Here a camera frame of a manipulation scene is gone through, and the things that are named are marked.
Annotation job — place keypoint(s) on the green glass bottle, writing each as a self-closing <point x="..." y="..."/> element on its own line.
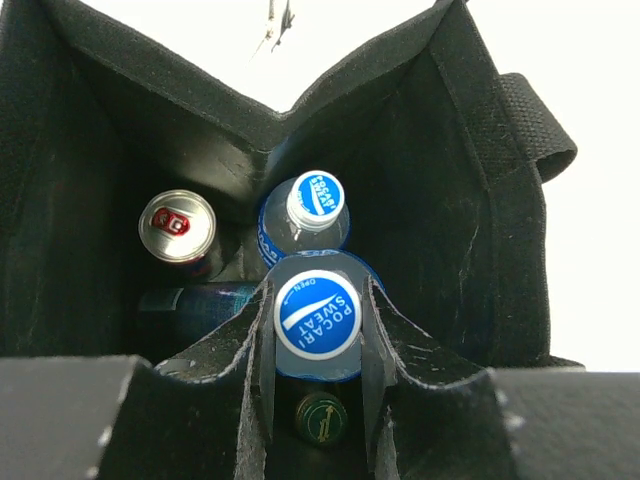
<point x="321" y="419"/>

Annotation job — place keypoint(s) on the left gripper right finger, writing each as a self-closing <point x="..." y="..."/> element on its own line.
<point x="428" y="413"/>

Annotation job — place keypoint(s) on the black canvas bag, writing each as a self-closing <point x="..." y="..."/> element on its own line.
<point x="442" y="158"/>

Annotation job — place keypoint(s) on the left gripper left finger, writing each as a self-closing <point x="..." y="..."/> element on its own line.
<point x="211" y="418"/>

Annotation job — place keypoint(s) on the energy drink can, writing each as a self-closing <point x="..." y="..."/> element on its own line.
<point x="181" y="229"/>

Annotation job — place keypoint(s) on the plastic water bottle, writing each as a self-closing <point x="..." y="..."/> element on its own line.
<point x="308" y="212"/>
<point x="318" y="314"/>

